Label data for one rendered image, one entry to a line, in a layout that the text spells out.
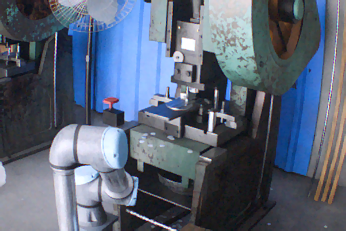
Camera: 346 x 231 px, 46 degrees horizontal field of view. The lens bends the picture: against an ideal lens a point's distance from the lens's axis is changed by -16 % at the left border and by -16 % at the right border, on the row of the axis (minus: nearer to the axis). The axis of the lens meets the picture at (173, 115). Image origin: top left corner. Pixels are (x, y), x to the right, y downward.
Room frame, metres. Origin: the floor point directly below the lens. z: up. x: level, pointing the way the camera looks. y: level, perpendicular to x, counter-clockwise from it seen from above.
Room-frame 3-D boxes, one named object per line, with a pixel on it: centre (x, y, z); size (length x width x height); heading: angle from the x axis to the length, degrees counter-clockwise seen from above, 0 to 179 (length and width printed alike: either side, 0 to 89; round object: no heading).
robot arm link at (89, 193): (1.55, 0.31, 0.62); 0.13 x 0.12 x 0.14; 86
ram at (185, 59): (2.16, -0.08, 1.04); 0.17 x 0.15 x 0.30; 146
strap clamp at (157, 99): (2.28, 0.04, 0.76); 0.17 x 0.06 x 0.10; 56
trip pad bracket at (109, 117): (2.18, 0.29, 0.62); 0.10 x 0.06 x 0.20; 56
